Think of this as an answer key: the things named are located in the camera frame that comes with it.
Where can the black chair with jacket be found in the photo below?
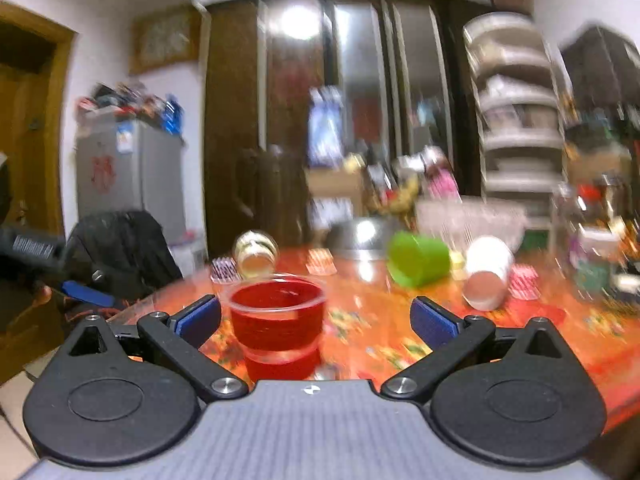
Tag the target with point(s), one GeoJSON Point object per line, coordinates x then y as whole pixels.
{"type": "Point", "coordinates": [120, 255]}

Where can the dark wooden wardrobe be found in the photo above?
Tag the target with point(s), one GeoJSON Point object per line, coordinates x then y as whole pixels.
{"type": "Point", "coordinates": [280, 110]}

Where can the red floral tablecloth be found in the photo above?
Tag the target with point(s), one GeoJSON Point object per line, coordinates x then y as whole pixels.
{"type": "Point", "coordinates": [380, 320]}

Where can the striped paper cupcake liner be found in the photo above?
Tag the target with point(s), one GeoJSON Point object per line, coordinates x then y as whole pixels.
{"type": "Point", "coordinates": [320, 261]}
{"type": "Point", "coordinates": [223, 269]}
{"type": "Point", "coordinates": [523, 282]}

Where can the clear glass bowl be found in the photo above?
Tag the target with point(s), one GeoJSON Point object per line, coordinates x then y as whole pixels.
{"type": "Point", "coordinates": [470, 225]}

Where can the white paper cup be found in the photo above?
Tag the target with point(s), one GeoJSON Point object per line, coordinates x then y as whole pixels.
{"type": "Point", "coordinates": [487, 275]}

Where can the pile of colourful packets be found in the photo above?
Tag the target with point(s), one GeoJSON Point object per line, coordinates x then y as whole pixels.
{"type": "Point", "coordinates": [130, 102]}

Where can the large clear glass jar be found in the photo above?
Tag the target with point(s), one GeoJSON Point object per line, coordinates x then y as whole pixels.
{"type": "Point", "coordinates": [587, 245]}

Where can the white shelf rack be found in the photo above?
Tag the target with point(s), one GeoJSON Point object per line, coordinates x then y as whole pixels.
{"type": "Point", "coordinates": [520, 125]}

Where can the clear glass cup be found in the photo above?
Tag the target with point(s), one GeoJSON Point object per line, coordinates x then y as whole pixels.
{"type": "Point", "coordinates": [255, 255]}

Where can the pink striped packet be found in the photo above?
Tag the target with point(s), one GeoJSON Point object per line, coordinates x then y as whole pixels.
{"type": "Point", "coordinates": [442, 182]}

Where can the framed wall picture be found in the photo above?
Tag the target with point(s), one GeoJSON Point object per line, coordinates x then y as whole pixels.
{"type": "Point", "coordinates": [162, 40]}

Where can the blue and white box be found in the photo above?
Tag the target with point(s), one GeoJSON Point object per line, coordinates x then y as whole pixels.
{"type": "Point", "coordinates": [325, 125]}

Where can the metal bowl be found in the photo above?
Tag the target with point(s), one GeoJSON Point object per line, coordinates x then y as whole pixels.
{"type": "Point", "coordinates": [362, 240]}

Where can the red transparent plastic cup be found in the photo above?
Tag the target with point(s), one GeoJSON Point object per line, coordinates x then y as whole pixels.
{"type": "Point", "coordinates": [275, 317]}

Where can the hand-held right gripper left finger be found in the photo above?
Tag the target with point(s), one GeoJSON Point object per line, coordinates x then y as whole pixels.
{"type": "Point", "coordinates": [197, 319]}

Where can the grey refrigerator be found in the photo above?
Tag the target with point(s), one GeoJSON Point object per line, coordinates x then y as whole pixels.
{"type": "Point", "coordinates": [130, 180]}

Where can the dark cabinet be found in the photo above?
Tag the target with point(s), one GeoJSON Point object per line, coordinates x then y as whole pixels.
{"type": "Point", "coordinates": [600, 75]}

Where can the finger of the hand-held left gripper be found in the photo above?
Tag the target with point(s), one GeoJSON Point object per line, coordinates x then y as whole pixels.
{"type": "Point", "coordinates": [89, 294]}

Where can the green plastic cup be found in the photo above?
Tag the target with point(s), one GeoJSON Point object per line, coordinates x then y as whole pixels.
{"type": "Point", "coordinates": [417, 260]}

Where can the wooden door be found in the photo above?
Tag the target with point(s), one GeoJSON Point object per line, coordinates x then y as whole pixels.
{"type": "Point", "coordinates": [25, 125]}

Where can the cardboard box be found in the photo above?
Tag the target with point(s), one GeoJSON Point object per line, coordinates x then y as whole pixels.
{"type": "Point", "coordinates": [334, 187]}

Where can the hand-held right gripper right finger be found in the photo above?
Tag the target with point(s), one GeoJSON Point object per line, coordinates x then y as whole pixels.
{"type": "Point", "coordinates": [432, 321]}

